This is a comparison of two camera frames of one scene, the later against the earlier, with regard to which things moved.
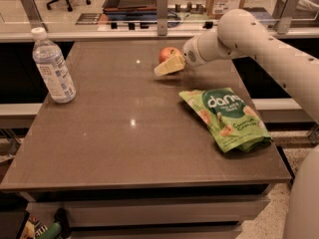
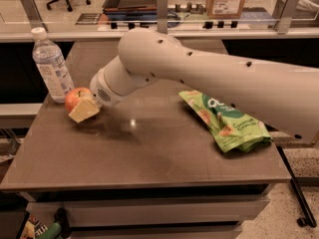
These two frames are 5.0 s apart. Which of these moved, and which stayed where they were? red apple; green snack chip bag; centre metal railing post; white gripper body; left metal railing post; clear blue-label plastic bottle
Moved: white gripper body; red apple
Stayed: left metal railing post; green snack chip bag; clear blue-label plastic bottle; centre metal railing post
